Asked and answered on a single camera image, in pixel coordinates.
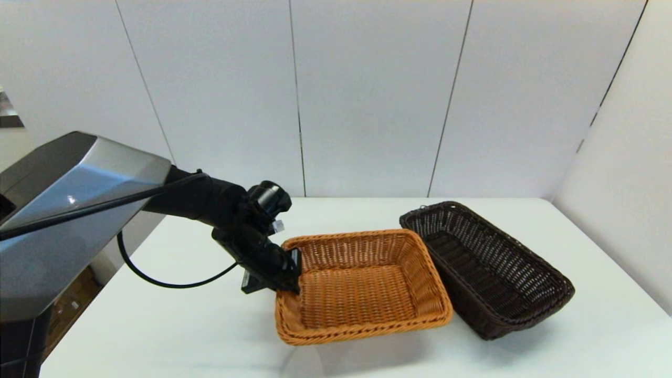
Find orange wicker basket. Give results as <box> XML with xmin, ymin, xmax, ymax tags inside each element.
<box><xmin>275</xmin><ymin>229</ymin><xmax>454</xmax><ymax>346</ymax></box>

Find dark brown wicker basket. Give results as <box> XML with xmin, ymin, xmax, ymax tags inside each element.
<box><xmin>399</xmin><ymin>201</ymin><xmax>575</xmax><ymax>341</ymax></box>

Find brown cardboard box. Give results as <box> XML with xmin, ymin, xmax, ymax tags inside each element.
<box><xmin>73</xmin><ymin>265</ymin><xmax>103</xmax><ymax>296</ymax></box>
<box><xmin>43</xmin><ymin>286</ymin><xmax>103</xmax><ymax>358</ymax></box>

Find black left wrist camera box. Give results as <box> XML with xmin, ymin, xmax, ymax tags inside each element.
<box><xmin>240</xmin><ymin>269</ymin><xmax>271</xmax><ymax>295</ymax></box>

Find black robot body frame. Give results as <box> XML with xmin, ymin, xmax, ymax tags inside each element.
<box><xmin>0</xmin><ymin>309</ymin><xmax>51</xmax><ymax>378</ymax></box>

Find dark wall shelf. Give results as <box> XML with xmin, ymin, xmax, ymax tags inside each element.
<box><xmin>0</xmin><ymin>89</ymin><xmax>25</xmax><ymax>130</ymax></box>

